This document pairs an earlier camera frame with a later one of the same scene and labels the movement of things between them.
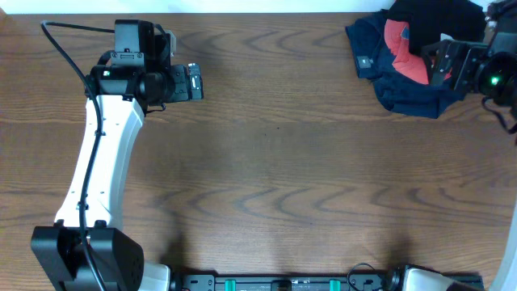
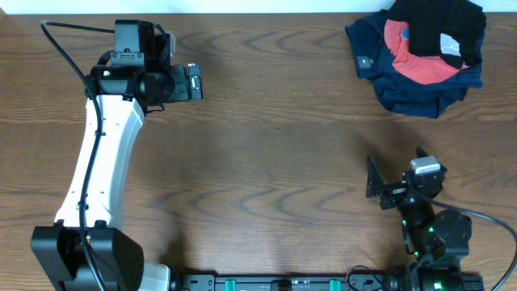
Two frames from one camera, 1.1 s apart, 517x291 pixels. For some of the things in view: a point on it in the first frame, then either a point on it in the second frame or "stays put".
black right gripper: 441,63 -> 395,190
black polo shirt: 428,19 stays put
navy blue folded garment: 404,94 stays put
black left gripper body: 195,82 stays put
